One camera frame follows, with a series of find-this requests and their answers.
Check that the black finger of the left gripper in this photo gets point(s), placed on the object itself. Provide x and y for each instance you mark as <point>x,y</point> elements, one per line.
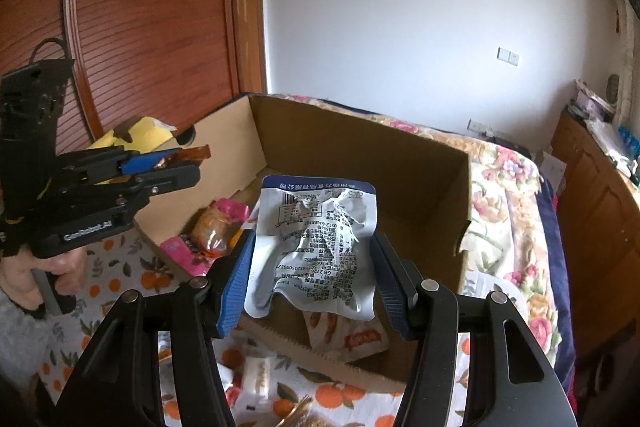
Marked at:
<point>160,181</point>

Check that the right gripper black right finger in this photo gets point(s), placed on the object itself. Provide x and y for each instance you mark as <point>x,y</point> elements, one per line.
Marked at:
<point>395,285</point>

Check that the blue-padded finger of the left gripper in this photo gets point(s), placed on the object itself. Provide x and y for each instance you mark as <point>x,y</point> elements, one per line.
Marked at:
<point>136,162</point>

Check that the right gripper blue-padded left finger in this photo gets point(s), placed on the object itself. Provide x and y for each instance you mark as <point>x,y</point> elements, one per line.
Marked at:
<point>236,273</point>

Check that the brown caramel candy wrapper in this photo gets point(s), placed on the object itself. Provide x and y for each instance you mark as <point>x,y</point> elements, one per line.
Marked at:
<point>178,156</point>

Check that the pink pastry snack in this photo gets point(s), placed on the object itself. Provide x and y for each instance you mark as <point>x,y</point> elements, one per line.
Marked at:
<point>214,235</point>

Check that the white red-print snack packet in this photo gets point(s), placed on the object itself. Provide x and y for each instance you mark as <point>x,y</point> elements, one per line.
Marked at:
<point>345,340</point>

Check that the small white snack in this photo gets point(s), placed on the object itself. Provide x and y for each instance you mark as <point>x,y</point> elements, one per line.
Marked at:
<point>255,387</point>

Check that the silver foil snack pouch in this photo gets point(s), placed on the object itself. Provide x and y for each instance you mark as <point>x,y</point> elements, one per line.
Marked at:
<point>313,246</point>

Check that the clear tray brown snack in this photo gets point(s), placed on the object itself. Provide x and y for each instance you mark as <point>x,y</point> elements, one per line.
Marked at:
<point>304,415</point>

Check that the person's left hand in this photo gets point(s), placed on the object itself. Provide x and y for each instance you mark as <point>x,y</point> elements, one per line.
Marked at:
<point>19,283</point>

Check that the yellow plush toy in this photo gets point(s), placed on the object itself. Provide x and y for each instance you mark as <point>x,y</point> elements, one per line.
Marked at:
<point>143,135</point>

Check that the brown cardboard box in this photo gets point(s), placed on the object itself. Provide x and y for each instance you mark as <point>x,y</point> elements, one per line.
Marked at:
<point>422,186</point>

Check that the orange-print white tablecloth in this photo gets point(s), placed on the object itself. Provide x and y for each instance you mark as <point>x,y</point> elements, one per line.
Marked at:
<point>116,381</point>

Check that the wooden slatted wardrobe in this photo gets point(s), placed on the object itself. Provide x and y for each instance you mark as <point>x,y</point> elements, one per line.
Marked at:
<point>175,60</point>

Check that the navy blue blanket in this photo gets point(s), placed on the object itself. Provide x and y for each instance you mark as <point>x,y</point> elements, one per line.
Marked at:
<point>564,365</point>

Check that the wooden window-side cabinet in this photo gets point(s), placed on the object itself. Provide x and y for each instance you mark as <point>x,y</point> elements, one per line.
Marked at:
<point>598,217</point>

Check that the clutter on cabinet top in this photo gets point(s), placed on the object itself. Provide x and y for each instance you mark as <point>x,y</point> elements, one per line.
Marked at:
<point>617,142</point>

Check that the white wall switch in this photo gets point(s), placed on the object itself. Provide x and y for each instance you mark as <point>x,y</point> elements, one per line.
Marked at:
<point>507,56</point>

